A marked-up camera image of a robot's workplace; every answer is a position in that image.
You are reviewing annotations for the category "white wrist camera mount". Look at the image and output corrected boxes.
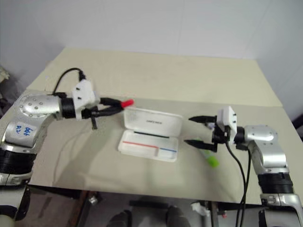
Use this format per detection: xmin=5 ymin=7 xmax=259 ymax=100
xmin=71 ymin=79 xmax=100 ymax=121
xmin=217 ymin=106 xmax=238 ymax=144

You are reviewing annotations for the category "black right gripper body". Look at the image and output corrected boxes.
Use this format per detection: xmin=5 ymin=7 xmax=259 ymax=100
xmin=208 ymin=120 xmax=232 ymax=153

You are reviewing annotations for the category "red marker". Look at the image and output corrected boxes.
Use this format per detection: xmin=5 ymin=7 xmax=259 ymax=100
xmin=120 ymin=99 xmax=135 ymax=109

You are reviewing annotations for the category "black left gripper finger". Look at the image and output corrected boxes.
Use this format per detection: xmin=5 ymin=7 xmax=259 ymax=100
xmin=103 ymin=106 xmax=125 ymax=118
xmin=104 ymin=97 xmax=125 ymax=108

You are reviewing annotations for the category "whitish background object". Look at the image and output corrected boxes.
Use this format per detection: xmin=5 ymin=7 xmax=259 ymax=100
xmin=0 ymin=64 xmax=11 ymax=82

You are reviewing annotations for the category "white crumpled object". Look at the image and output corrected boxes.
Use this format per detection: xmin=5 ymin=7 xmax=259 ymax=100
xmin=191 ymin=202 xmax=210 ymax=216

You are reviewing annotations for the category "green marker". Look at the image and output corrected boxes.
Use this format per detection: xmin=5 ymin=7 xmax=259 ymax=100
xmin=193 ymin=138 xmax=219 ymax=168

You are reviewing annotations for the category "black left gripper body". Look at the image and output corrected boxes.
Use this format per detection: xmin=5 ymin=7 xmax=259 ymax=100
xmin=81 ymin=96 xmax=107 ymax=131

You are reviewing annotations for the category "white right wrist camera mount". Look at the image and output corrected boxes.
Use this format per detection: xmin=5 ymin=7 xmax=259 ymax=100
xmin=217 ymin=106 xmax=238 ymax=144

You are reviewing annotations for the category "dark rounded shape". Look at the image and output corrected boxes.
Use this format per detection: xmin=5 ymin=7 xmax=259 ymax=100
xmin=166 ymin=205 xmax=189 ymax=227

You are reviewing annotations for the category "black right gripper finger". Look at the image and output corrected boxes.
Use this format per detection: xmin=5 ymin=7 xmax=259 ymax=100
xmin=188 ymin=115 xmax=217 ymax=124
xmin=184 ymin=139 xmax=213 ymax=150

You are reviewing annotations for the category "metal table leg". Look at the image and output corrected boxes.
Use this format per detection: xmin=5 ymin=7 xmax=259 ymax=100
xmin=203 ymin=200 xmax=219 ymax=227

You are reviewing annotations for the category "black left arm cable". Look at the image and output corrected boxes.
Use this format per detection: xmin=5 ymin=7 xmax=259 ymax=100
xmin=52 ymin=68 xmax=86 ymax=96

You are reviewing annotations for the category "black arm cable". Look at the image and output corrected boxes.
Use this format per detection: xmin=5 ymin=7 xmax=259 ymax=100
xmin=52 ymin=68 xmax=86 ymax=96
xmin=224 ymin=141 xmax=252 ymax=227

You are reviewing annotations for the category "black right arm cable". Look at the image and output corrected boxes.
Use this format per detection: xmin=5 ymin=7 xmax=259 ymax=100
xmin=224 ymin=141 xmax=252 ymax=227

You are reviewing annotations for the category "white open pencil case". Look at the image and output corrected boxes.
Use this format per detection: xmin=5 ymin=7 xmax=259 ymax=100
xmin=117 ymin=107 xmax=184 ymax=163

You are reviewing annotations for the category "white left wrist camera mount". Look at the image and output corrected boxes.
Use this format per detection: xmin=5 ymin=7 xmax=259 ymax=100
xmin=71 ymin=79 xmax=100 ymax=121

